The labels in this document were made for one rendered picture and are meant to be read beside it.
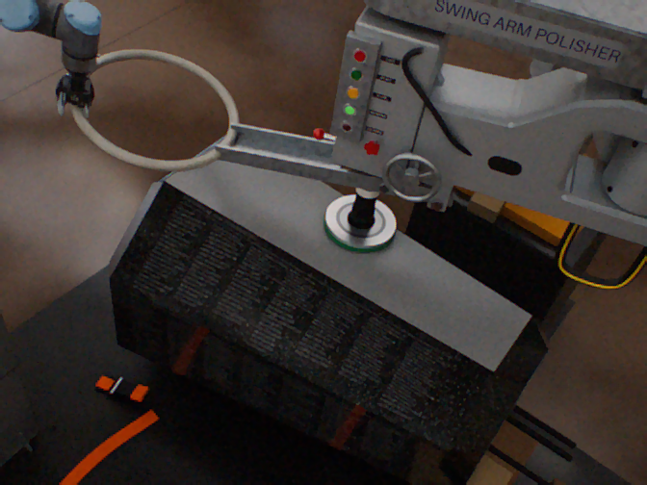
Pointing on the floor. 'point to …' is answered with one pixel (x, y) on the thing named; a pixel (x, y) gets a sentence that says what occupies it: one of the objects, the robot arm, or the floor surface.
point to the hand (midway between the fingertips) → (73, 112)
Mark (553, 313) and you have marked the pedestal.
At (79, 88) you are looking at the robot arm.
